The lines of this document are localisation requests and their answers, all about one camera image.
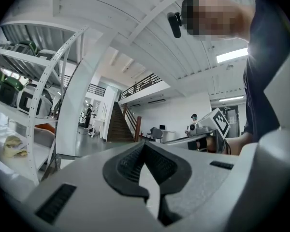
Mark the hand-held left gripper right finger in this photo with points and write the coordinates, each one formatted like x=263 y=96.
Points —
x=200 y=178

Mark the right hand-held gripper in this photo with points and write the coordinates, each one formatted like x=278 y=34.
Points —
x=216 y=122

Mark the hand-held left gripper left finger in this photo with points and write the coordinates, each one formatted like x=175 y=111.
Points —
x=91 y=190

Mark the person's right forearm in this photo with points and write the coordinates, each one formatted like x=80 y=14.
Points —
x=240 y=142

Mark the person's right hand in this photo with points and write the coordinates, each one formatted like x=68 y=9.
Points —
x=211 y=144

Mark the white desk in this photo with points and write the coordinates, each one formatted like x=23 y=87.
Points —
x=169 y=135

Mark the grey chair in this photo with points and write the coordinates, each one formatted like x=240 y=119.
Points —
x=158 y=134

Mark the blue chair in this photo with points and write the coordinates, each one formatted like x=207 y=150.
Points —
x=150 y=130

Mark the long ceiling light strip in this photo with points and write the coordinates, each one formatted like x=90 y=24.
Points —
x=231 y=98

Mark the brown wooden staircase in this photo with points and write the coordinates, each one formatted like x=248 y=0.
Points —
x=118 y=127

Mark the black mezzanine railing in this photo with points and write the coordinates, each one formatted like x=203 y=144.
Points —
x=142 y=83

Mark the grey cushion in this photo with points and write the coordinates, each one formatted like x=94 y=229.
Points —
x=44 y=135

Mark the orange cushion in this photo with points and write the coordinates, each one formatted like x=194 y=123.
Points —
x=47 y=127

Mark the white square column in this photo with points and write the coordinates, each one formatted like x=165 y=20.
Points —
x=72 y=105

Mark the pale yellow cloth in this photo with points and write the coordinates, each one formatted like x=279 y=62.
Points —
x=14 y=146

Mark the rectangular ceiling light panel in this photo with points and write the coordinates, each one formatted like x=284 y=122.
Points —
x=232 y=55

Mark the person's dark navy shirt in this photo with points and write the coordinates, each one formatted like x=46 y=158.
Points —
x=265 y=69

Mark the white perforated shelf rack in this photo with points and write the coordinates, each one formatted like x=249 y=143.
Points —
x=44 y=76

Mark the person's head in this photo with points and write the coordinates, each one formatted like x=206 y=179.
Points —
x=215 y=18

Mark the white and green case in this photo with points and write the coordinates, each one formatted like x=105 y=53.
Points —
x=46 y=54

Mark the white appliance with black frame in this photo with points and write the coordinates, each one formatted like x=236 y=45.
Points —
x=26 y=103

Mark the black head-mounted camera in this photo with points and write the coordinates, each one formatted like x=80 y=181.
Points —
x=175 y=24

